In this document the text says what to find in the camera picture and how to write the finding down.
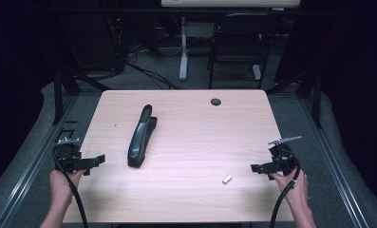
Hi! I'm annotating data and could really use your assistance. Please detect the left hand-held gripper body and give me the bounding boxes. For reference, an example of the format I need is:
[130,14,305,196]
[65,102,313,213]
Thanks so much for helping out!
[52,137,83,175]

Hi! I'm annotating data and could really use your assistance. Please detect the grey metal floor rail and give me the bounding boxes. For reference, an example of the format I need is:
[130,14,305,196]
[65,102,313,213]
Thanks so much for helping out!
[0,94,80,228]
[298,97,371,228]

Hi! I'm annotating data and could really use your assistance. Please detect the person's right hand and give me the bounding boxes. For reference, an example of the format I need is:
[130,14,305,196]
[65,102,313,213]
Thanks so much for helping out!
[269,168,310,204]

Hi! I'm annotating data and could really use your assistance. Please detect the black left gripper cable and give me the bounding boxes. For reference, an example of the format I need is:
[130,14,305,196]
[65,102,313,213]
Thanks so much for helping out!
[51,147,90,228]

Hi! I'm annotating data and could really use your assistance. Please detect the black stapler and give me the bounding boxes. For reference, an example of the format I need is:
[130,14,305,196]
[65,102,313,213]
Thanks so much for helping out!
[126,104,159,169]

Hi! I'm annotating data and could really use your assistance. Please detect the dark computer case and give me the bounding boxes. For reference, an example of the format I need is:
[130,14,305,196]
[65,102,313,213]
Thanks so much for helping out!
[62,11,123,73]

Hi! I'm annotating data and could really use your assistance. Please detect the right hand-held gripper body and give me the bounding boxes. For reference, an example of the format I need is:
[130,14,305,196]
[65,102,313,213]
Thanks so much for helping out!
[267,135,303,177]

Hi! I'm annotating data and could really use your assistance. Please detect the black floor cables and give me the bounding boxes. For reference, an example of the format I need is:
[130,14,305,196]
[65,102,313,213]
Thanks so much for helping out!
[124,44,185,91]

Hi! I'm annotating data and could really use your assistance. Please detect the black metal stand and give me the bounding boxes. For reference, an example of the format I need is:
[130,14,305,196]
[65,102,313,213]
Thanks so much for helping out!
[265,66,324,129]
[51,65,112,125]

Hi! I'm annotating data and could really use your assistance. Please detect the white background desk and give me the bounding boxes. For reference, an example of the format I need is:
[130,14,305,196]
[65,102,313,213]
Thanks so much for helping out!
[160,0,302,82]

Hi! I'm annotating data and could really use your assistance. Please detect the black folding chair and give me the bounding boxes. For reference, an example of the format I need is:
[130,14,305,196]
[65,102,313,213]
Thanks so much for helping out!
[206,12,283,90]

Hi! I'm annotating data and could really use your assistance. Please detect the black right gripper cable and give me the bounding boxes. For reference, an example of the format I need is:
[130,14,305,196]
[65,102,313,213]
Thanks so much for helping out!
[269,147,302,228]

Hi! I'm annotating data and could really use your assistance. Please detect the person's left hand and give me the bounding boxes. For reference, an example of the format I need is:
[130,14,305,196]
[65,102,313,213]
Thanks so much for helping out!
[48,168,86,207]

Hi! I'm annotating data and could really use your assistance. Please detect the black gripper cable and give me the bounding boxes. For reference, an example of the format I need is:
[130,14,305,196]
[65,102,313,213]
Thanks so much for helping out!
[269,147,302,228]
[51,147,90,228]

